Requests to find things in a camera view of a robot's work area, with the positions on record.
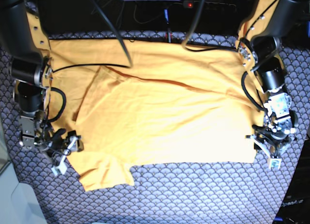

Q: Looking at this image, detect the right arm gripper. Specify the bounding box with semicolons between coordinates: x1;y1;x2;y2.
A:
19;110;84;176

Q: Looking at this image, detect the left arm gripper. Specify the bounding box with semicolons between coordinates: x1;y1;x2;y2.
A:
245;90;298;169

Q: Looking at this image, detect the yellow T-shirt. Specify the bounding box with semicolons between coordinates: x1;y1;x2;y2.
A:
50;40;264;191

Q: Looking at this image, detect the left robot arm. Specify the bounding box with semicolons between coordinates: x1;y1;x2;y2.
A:
236;0;310;169

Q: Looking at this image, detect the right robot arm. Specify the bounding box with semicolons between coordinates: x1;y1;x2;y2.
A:
0;0;83;176

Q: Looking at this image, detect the blue fan-pattern tablecloth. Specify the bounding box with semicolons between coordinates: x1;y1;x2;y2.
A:
0;41;310;224

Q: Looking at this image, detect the black OpenArm case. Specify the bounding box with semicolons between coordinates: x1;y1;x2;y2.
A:
273;135;310;224

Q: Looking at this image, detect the red black table clamp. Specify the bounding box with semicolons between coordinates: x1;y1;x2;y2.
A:
165;28;172;43

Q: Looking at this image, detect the black cable bundle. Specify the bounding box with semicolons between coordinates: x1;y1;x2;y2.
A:
46;86;67;123

